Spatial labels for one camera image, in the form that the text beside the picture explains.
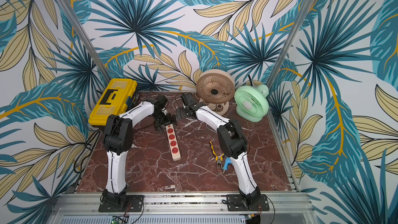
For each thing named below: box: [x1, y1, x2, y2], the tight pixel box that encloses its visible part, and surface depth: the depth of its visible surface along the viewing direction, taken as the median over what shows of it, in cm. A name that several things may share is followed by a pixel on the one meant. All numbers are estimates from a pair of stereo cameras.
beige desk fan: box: [195, 68, 236, 116], surface depth 91 cm
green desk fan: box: [234, 84, 270, 123], surface depth 87 cm
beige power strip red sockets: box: [165, 123, 181, 162], surface depth 92 cm
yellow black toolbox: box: [88, 78, 140, 128], surface depth 94 cm
